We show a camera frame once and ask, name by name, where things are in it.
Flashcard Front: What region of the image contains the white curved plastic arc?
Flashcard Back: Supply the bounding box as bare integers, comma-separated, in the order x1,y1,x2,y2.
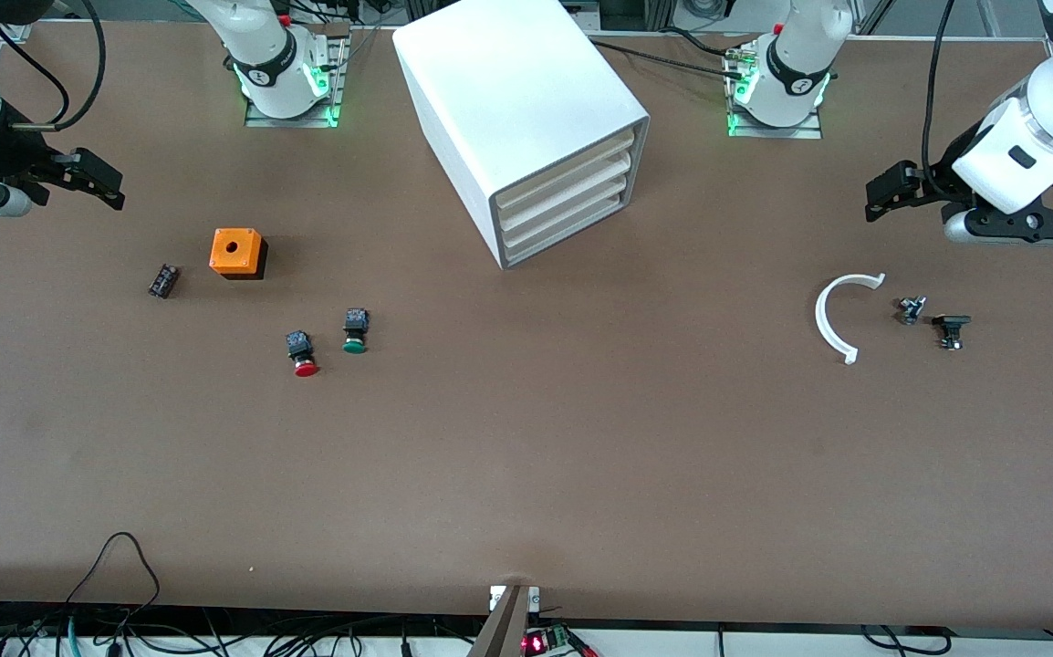
814,272,888,367

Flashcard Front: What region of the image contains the orange box with hole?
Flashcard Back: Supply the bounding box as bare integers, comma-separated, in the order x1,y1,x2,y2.
209,227,269,281

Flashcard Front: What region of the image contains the black cable on table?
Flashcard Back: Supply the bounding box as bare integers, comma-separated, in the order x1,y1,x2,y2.
589,27,748,81

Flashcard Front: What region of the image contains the green push button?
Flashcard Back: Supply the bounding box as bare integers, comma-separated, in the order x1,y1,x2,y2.
342,308,371,356

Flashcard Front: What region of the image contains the small black bracket part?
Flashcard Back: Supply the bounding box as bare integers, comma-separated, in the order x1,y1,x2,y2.
932,313,974,352

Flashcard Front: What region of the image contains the grey metal camera bracket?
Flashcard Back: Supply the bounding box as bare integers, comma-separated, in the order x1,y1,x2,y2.
466,584,542,657

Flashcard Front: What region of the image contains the green circuit board red LED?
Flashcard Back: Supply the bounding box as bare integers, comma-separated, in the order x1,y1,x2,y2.
522,624,575,657

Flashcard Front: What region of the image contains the white square tray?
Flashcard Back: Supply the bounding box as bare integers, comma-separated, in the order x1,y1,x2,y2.
498,151,632,231

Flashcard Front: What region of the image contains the red push button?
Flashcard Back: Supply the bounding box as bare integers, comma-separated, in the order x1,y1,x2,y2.
286,329,321,379

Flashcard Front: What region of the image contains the black looped cable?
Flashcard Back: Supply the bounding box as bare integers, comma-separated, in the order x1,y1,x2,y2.
64,531,162,632

